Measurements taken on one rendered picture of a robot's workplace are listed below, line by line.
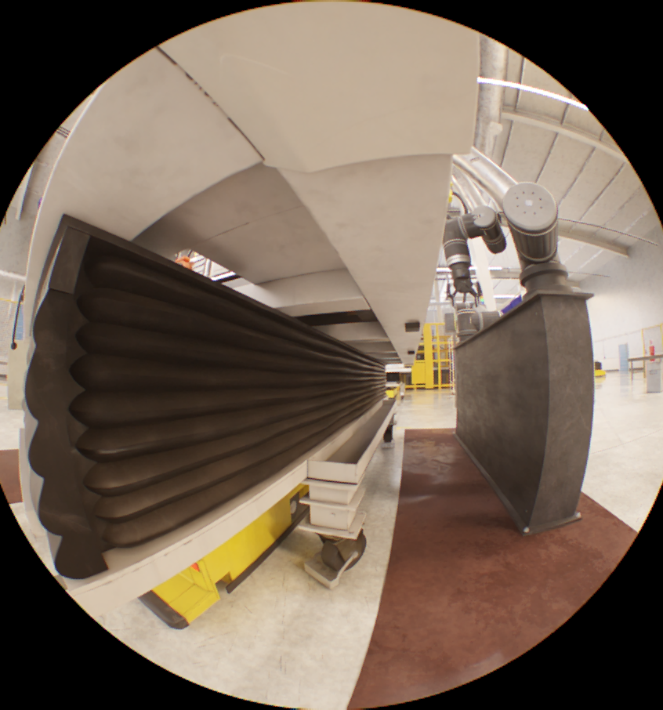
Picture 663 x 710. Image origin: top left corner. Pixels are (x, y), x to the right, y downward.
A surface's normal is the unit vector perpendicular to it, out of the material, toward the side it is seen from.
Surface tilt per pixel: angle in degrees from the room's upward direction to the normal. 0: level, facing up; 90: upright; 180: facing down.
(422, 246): 180
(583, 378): 90
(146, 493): 36
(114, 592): 90
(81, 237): 90
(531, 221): 96
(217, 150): 180
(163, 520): 46
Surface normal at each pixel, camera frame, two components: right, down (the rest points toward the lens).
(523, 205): -0.74, -0.06
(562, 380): -0.30, -0.08
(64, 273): 0.95, -0.04
